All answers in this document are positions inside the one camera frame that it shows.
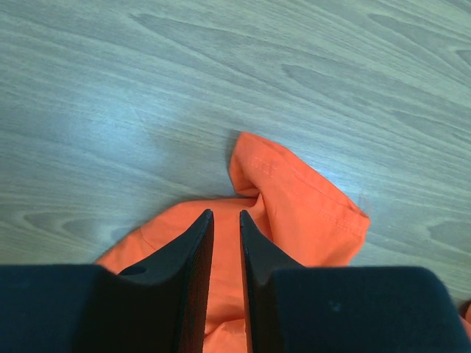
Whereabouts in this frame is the orange t shirt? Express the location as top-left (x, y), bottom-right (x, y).
top-left (98, 132), bottom-right (370, 352)

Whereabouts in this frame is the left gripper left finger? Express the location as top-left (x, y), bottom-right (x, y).
top-left (1, 210), bottom-right (214, 352)

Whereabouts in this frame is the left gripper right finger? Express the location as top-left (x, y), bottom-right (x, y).
top-left (240, 212), bottom-right (470, 352)

